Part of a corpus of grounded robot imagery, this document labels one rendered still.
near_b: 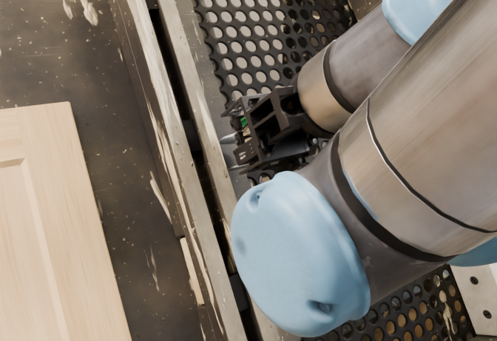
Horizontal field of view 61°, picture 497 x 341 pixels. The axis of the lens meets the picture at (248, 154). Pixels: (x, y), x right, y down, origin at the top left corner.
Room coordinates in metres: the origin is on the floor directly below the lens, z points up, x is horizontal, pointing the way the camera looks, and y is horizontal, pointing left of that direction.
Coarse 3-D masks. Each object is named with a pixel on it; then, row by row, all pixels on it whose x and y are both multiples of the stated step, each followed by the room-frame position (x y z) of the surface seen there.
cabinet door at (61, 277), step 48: (0, 144) 0.42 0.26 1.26; (48, 144) 0.44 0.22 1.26; (0, 192) 0.39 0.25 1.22; (48, 192) 0.41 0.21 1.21; (0, 240) 0.37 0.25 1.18; (48, 240) 0.38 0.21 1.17; (96, 240) 0.40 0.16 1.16; (0, 288) 0.34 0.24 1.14; (48, 288) 0.36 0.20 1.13; (96, 288) 0.37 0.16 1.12; (0, 336) 0.32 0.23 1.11; (48, 336) 0.33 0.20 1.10; (96, 336) 0.34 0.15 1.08
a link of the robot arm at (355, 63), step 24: (384, 0) 0.31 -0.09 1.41; (408, 0) 0.28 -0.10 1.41; (432, 0) 0.27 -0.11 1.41; (360, 24) 0.32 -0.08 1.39; (384, 24) 0.30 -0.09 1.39; (408, 24) 0.28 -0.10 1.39; (336, 48) 0.34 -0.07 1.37; (360, 48) 0.31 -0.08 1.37; (384, 48) 0.29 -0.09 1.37; (408, 48) 0.28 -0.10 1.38; (336, 72) 0.33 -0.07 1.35; (360, 72) 0.31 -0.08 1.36; (384, 72) 0.29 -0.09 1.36; (336, 96) 0.33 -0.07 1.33; (360, 96) 0.32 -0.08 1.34
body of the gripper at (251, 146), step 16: (256, 96) 0.43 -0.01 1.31; (272, 96) 0.38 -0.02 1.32; (288, 96) 0.37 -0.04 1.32; (224, 112) 0.45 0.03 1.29; (240, 112) 0.46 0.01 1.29; (256, 112) 0.41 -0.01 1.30; (272, 112) 0.37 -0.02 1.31; (288, 112) 0.37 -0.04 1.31; (304, 112) 0.37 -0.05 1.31; (240, 128) 0.44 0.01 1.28; (256, 128) 0.40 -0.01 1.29; (272, 128) 0.41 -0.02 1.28; (288, 128) 0.36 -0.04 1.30; (304, 128) 0.37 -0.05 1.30; (320, 128) 0.36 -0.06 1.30; (240, 144) 0.43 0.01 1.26; (256, 144) 0.40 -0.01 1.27; (272, 144) 0.41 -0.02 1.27; (288, 144) 0.41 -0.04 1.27; (304, 144) 0.42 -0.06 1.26; (240, 160) 0.43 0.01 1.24; (256, 160) 0.43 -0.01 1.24; (272, 160) 0.39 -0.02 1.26; (288, 160) 0.44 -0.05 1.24
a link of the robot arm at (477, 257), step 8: (488, 240) 0.23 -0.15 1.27; (496, 240) 0.23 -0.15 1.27; (480, 248) 0.23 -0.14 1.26; (488, 248) 0.23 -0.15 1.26; (496, 248) 0.22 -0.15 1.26; (456, 256) 0.24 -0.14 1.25; (464, 256) 0.23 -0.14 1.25; (472, 256) 0.23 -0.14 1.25; (480, 256) 0.23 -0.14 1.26; (488, 256) 0.22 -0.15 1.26; (496, 256) 0.22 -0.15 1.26; (456, 264) 0.24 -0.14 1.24; (464, 264) 0.23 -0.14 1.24; (472, 264) 0.23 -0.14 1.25; (480, 264) 0.23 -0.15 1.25
